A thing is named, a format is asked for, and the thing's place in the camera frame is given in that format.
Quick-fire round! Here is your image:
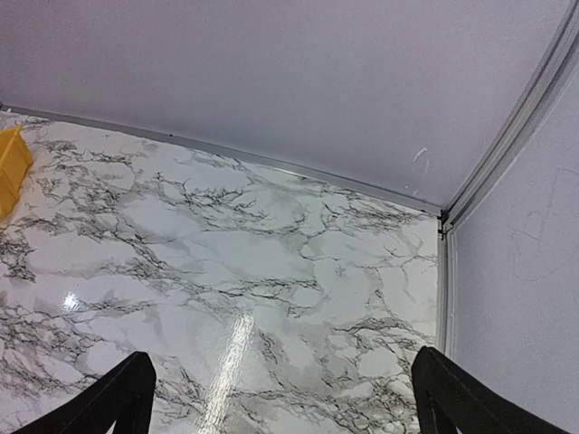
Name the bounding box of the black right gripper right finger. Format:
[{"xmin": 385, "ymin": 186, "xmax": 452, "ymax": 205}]
[{"xmin": 411, "ymin": 346, "xmax": 563, "ymax": 434}]

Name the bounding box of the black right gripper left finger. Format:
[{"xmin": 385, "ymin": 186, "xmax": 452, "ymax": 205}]
[{"xmin": 17, "ymin": 352, "xmax": 157, "ymax": 433}]

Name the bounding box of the yellow three-compartment plastic bin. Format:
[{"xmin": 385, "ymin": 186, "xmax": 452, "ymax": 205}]
[{"xmin": 0, "ymin": 126, "xmax": 33, "ymax": 220}]

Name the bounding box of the right aluminium corner post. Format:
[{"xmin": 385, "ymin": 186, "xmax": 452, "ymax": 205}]
[{"xmin": 436, "ymin": 1, "xmax": 578, "ymax": 358}]

